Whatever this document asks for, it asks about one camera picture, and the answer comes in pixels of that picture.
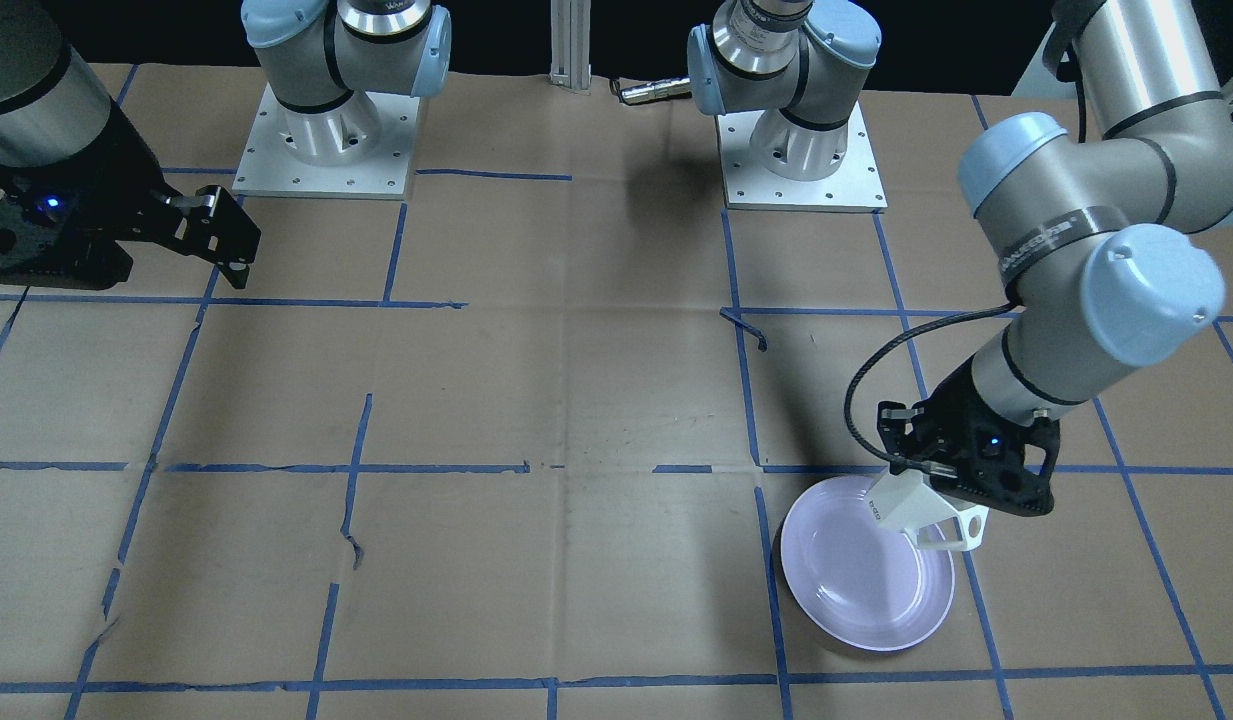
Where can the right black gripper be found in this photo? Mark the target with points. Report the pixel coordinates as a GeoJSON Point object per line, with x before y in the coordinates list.
{"type": "Point", "coordinates": [116, 165]}

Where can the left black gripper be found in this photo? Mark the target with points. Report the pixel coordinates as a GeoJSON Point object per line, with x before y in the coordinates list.
{"type": "Point", "coordinates": [958, 408]}

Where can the white faceted cup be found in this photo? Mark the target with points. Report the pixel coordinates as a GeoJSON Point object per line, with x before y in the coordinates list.
{"type": "Point", "coordinates": [906, 502]}

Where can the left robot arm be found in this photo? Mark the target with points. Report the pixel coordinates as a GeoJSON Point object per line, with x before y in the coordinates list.
{"type": "Point", "coordinates": [1093, 247]}

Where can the lavender plate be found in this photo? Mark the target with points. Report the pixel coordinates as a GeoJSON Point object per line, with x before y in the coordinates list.
{"type": "Point", "coordinates": [863, 585]}

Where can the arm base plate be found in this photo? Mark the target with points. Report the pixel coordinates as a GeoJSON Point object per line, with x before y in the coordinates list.
{"type": "Point", "coordinates": [362, 150]}
{"type": "Point", "coordinates": [769, 164]}

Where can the aluminium frame post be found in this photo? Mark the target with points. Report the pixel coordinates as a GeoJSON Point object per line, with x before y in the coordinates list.
{"type": "Point", "coordinates": [569, 67]}

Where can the silver cable connector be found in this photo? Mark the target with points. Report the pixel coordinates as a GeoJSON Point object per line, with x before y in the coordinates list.
{"type": "Point", "coordinates": [646, 93]}

